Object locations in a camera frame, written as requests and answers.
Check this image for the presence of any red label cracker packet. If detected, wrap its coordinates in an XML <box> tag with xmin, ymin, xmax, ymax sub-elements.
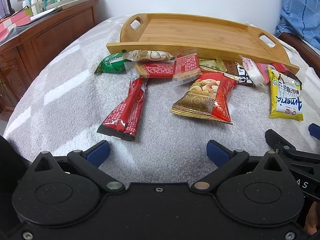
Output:
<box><xmin>172</xmin><ymin>53</ymin><xmax>202</xmax><ymax>87</ymax></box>
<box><xmin>125</xmin><ymin>62</ymin><xmax>175</xmax><ymax>80</ymax></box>

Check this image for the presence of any red gold peanut bag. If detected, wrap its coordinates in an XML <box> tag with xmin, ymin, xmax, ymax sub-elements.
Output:
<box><xmin>171</xmin><ymin>72</ymin><xmax>238</xmax><ymax>125</ymax></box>

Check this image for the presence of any yellow white snack packet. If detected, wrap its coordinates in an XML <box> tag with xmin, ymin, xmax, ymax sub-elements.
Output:
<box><xmin>267</xmin><ymin>66</ymin><xmax>305</xmax><ymax>122</ymax></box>

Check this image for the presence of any black white snack packet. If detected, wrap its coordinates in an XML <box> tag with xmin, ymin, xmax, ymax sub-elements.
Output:
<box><xmin>234</xmin><ymin>64</ymin><xmax>256</xmax><ymax>87</ymax></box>

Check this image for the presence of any cream gold candy packet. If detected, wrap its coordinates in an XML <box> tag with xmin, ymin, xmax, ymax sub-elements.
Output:
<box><xmin>124</xmin><ymin>50</ymin><xmax>175</xmax><ymax>63</ymax></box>

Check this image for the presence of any stack of papers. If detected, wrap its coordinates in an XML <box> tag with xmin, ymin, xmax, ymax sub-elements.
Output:
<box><xmin>0</xmin><ymin>6</ymin><xmax>62</xmax><ymax>46</ymax></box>

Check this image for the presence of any clear packet with white pastry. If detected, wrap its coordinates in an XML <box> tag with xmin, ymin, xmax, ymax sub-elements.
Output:
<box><xmin>239</xmin><ymin>54</ymin><xmax>267</xmax><ymax>88</ymax></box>

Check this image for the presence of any blue plaid cloth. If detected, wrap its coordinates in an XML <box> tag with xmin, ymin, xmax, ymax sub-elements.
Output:
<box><xmin>275</xmin><ymin>0</ymin><xmax>320</xmax><ymax>51</ymax></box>

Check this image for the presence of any wooden cabinet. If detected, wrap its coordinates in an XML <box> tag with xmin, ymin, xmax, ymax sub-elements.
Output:
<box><xmin>0</xmin><ymin>0</ymin><xmax>101</xmax><ymax>122</ymax></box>

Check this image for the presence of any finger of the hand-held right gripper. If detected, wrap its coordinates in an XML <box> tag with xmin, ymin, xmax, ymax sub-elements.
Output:
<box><xmin>308</xmin><ymin>123</ymin><xmax>320</xmax><ymax>138</ymax></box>
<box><xmin>265</xmin><ymin>129</ymin><xmax>320</xmax><ymax>175</ymax></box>

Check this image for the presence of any long red black snack packet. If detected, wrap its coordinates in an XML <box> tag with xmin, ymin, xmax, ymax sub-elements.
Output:
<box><xmin>97</xmin><ymin>76</ymin><xmax>148</xmax><ymax>141</ymax></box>

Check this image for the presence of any green snack packet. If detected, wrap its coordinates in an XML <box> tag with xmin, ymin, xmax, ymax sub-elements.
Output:
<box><xmin>94</xmin><ymin>53</ymin><xmax>128</xmax><ymax>74</ymax></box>

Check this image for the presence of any wooden tray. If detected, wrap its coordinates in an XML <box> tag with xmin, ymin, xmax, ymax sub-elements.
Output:
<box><xmin>106</xmin><ymin>12</ymin><xmax>300</xmax><ymax>75</ymax></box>

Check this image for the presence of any wooden bed frame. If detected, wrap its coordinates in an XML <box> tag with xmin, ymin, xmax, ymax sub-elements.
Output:
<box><xmin>277</xmin><ymin>33</ymin><xmax>320</xmax><ymax>68</ymax></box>

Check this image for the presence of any person's right hand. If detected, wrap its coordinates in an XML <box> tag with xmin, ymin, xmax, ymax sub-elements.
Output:
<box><xmin>306</xmin><ymin>201</ymin><xmax>320</xmax><ymax>236</ymax></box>

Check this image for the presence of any tan zigzag-edged snack packet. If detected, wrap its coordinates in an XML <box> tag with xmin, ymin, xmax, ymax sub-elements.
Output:
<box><xmin>199</xmin><ymin>58</ymin><xmax>227</xmax><ymax>73</ymax></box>

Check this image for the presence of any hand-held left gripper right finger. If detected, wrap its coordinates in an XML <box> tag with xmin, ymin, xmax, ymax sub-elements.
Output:
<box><xmin>191</xmin><ymin>140</ymin><xmax>284</xmax><ymax>193</ymax></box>

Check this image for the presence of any brown snack packet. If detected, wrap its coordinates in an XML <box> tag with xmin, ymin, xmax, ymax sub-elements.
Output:
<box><xmin>221</xmin><ymin>60</ymin><xmax>242</xmax><ymax>77</ymax></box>

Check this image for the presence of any red brown bar packet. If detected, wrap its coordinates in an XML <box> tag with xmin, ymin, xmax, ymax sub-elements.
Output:
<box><xmin>271</xmin><ymin>62</ymin><xmax>303</xmax><ymax>90</ymax></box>

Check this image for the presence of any pink snack packet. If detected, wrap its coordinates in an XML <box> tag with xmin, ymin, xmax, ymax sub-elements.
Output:
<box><xmin>255</xmin><ymin>63</ymin><xmax>271</xmax><ymax>83</ymax></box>

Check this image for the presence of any pink white box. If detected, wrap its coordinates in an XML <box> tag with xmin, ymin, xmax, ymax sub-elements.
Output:
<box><xmin>0</xmin><ymin>11</ymin><xmax>33</xmax><ymax>40</ymax></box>

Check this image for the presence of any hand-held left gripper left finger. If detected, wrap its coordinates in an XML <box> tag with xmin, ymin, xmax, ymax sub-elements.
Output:
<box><xmin>30</xmin><ymin>141</ymin><xmax>126</xmax><ymax>193</ymax></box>

